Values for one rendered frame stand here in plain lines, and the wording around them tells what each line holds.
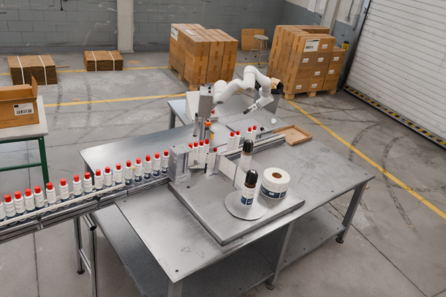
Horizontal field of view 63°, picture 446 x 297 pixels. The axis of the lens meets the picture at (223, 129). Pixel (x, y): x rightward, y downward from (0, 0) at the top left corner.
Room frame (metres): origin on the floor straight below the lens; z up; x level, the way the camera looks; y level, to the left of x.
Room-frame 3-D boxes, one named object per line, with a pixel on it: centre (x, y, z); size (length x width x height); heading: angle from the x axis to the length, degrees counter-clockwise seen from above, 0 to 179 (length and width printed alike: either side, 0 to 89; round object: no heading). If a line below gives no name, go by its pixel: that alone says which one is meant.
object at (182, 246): (2.61, -0.13, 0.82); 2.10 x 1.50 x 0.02; 132
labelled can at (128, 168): (2.07, 0.62, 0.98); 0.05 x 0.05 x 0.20
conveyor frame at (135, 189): (2.60, 0.03, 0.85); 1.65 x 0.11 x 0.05; 132
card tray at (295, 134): (3.27, -0.71, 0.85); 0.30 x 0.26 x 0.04; 132
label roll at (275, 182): (2.26, -0.45, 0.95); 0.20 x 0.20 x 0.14
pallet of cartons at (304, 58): (6.77, -1.35, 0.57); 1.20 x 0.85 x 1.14; 123
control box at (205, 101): (2.59, 0.17, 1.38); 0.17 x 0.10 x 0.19; 7
